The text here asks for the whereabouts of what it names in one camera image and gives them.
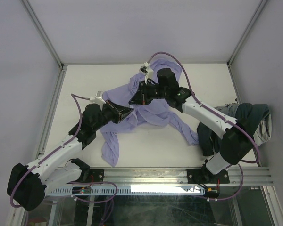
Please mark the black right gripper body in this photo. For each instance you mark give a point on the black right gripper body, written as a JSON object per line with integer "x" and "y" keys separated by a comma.
{"x": 155, "y": 92}

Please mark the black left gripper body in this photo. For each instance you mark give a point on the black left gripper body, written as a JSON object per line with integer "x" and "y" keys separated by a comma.
{"x": 107, "y": 115}

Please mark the lilac purple jacket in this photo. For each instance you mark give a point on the lilac purple jacket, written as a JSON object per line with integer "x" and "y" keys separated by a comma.
{"x": 157, "y": 113}

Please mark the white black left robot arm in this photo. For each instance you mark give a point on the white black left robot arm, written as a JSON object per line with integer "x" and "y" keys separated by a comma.
{"x": 29, "y": 184}

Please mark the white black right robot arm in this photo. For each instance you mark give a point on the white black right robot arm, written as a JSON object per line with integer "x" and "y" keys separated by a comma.
{"x": 235, "y": 134}

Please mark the dark green grey jacket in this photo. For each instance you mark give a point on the dark green grey jacket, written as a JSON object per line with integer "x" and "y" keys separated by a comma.
{"x": 258, "y": 117}

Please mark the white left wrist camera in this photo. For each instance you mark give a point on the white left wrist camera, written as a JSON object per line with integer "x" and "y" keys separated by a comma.
{"x": 98, "y": 98}

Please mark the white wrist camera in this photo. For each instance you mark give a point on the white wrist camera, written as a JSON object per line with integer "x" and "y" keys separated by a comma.
{"x": 147, "y": 71}
{"x": 98, "y": 98}

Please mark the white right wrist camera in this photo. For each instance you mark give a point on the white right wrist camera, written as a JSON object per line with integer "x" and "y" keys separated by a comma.
{"x": 147, "y": 71}

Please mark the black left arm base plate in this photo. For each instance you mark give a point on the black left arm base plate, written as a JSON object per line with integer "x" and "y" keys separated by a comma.
{"x": 89, "y": 176}

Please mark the white slotted cable duct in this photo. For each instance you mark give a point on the white slotted cable duct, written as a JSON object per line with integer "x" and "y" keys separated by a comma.
{"x": 127, "y": 190}

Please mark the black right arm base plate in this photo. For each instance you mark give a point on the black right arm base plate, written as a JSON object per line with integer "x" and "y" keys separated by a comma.
{"x": 203, "y": 176}

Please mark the aluminium mounting rail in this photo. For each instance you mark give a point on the aluminium mounting rail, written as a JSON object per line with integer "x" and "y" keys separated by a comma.
{"x": 248, "y": 176}

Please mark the aluminium left frame post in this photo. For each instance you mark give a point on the aluminium left frame post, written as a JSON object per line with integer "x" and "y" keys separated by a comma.
{"x": 41, "y": 31}

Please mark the aluminium frame post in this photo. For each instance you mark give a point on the aluminium frame post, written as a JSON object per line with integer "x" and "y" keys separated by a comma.
{"x": 254, "y": 18}
{"x": 41, "y": 31}

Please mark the aluminium right frame post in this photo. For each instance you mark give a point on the aluminium right frame post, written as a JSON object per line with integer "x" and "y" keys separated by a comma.
{"x": 254, "y": 18}

